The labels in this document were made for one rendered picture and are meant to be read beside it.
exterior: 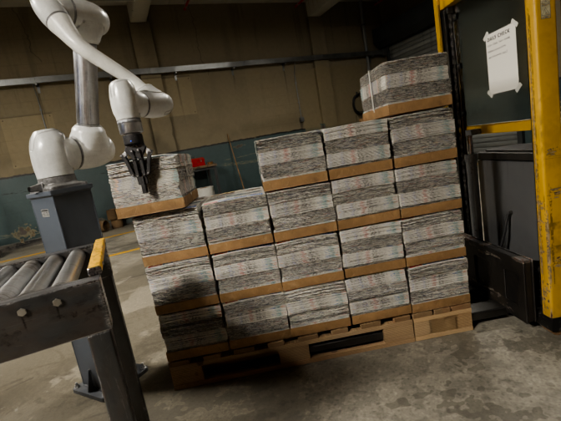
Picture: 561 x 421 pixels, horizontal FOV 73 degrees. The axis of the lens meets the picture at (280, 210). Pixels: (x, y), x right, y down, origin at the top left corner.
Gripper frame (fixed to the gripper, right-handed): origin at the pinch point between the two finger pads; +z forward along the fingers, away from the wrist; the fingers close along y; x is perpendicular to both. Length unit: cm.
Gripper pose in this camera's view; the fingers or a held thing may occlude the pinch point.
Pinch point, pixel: (144, 185)
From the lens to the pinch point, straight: 163.7
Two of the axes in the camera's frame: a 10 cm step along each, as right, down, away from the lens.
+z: 1.7, 9.7, 1.7
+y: -9.8, 1.8, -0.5
